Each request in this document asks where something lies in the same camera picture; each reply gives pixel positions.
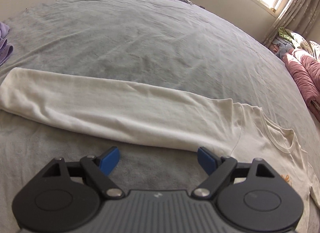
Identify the pile of mixed clothes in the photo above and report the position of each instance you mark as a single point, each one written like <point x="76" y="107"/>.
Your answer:
<point x="287" y="40"/>

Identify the grey patterned curtain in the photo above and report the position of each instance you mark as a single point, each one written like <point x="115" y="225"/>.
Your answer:
<point x="295" y="10"/>

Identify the grey bed sheet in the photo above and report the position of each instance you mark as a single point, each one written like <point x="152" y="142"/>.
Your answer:
<point x="150" y="42"/>

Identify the purple knit sweater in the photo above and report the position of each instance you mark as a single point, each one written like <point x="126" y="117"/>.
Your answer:
<point x="3" y="45"/>

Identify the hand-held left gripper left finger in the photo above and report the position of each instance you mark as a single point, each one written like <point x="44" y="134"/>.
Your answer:
<point x="110" y="159"/>

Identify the white t-shirt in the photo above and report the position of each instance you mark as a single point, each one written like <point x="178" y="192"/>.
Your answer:
<point x="125" y="107"/>

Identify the pink quilt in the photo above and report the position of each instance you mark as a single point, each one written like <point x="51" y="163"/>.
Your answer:
<point x="307" y="77"/>

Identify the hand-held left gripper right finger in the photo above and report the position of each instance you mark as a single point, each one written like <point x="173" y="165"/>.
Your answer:
<point x="206" y="159"/>

